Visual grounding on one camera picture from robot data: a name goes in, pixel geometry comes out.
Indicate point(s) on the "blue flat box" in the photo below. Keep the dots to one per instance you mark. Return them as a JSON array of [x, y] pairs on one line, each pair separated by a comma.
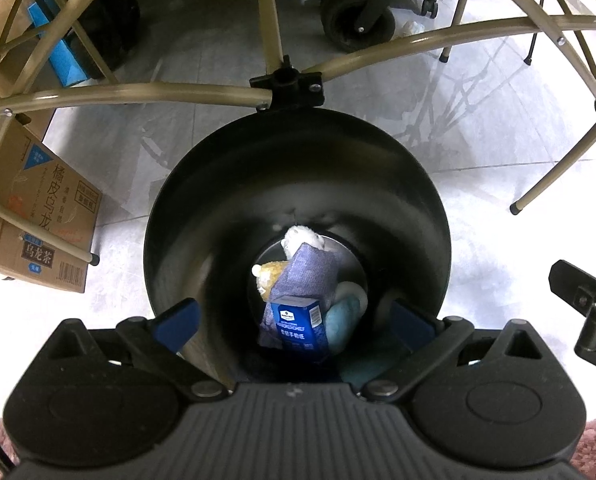
[[62, 55]]

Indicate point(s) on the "tan folding table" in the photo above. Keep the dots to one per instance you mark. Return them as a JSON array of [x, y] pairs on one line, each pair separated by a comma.
[[270, 20]]

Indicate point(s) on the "printed cardboard box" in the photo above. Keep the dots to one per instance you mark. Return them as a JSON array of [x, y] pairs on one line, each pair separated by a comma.
[[52, 210]]

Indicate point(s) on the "purple knitted cloth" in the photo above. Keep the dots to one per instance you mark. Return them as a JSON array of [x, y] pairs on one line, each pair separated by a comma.
[[305, 270]]

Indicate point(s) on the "crumpled white tissue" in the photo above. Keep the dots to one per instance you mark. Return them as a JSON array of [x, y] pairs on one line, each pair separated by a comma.
[[413, 28]]

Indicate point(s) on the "black waste bin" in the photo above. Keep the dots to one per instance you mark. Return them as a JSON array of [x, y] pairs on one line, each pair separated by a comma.
[[202, 185]]

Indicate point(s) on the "yellow white plush toy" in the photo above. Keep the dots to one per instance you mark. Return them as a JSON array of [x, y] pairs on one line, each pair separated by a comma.
[[273, 275]]

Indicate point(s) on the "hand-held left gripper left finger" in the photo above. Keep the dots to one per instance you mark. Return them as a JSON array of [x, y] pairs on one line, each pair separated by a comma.
[[177, 325]]

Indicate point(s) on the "light blue round pad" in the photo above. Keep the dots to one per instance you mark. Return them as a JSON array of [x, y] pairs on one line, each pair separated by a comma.
[[340, 325]]

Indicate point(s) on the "blue tissue box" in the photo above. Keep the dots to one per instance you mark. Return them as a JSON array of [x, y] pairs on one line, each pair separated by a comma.
[[298, 327]]

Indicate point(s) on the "black tripod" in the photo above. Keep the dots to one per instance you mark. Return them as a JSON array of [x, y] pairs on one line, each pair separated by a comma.
[[528, 60]]

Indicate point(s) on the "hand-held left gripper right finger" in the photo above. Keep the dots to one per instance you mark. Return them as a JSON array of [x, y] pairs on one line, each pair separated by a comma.
[[413, 325]]

